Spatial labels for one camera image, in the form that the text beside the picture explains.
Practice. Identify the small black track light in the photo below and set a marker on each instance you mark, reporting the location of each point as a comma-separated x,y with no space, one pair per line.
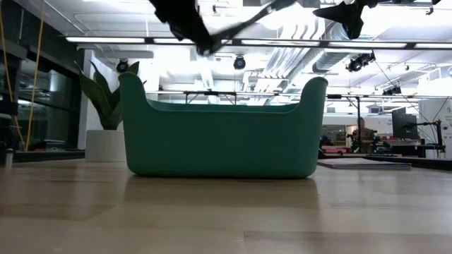
392,91

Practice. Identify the silver metal can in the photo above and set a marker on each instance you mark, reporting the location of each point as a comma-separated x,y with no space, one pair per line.
8,158

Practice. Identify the black computer monitor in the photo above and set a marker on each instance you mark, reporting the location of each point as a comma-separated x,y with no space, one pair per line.
404,125

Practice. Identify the round black ceiling spotlight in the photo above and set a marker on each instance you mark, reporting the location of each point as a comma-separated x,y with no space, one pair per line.
121,66
239,63

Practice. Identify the long ceiling light bar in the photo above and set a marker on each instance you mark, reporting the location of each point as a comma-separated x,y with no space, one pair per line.
106,40

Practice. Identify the pink box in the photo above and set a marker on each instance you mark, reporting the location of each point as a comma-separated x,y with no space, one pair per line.
335,150

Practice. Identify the black pole stand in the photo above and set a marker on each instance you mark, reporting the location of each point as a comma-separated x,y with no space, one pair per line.
358,106

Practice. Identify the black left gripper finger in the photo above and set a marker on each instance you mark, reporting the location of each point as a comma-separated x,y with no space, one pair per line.
243,24

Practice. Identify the teal plastic bin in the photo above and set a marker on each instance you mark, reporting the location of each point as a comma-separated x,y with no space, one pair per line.
219,144

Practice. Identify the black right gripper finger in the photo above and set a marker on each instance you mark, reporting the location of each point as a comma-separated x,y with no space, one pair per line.
335,12

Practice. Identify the black track light cluster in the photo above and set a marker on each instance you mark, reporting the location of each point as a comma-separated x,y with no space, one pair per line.
358,63

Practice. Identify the green snake plant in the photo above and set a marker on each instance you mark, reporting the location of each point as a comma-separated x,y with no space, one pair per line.
102,102

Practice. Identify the white cabinet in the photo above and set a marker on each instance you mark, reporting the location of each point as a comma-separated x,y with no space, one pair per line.
427,109

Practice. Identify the black frame background table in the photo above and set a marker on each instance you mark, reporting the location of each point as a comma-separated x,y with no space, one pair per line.
210,93

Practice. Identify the person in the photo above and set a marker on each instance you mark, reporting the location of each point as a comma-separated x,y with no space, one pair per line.
363,133

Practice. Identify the white plant pot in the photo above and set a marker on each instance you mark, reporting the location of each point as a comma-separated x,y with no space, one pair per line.
104,146

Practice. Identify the flat grey board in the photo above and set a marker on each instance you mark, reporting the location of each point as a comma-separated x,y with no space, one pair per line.
363,164

